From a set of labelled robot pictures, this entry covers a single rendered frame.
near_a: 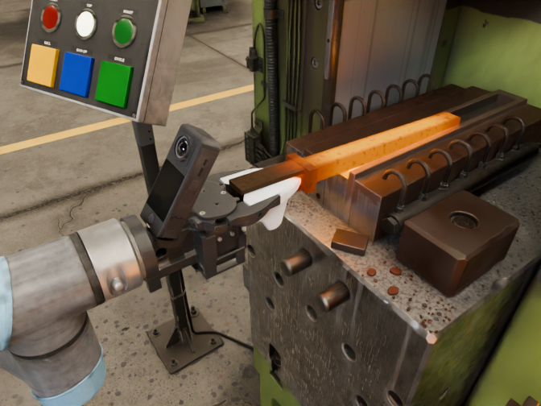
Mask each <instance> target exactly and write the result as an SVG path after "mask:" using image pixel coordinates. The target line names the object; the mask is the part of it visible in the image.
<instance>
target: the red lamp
mask: <svg viewBox="0 0 541 406"><path fill-rule="evenodd" d="M57 19H58V13H57V10H56V8H55V7H54V6H49V7H47V8H46V10H45V11H44V13H43V24H44V26H45V27H46V28H47V29H52V28H53V27H54V26H55V25H56V23H57Z"/></svg>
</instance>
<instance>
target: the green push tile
mask: <svg viewBox="0 0 541 406"><path fill-rule="evenodd" d="M133 72H134V68H133V67H130V66H126V65H123V64H116V63H113V62H109V61H106V60H102V61H101V68H100V72H99V77H98V83H97V91H96V96H95V100H96V101H99V102H104V103H106V104H110V105H112V106H117V107H121V108H123V109H126V107H127V102H128V97H129V93H130V85H131V81H132V76H133Z"/></svg>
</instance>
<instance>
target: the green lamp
mask: <svg viewBox="0 0 541 406"><path fill-rule="evenodd" d="M114 35H115V39H116V40H117V41H118V42H119V43H120V44H126V43H127V42H129V41H130V39H131V37H132V35H133V26H132V23H131V21H130V20H129V19H121V20H120V21H119V22H118V23H117V25H116V27H115V30H114Z"/></svg>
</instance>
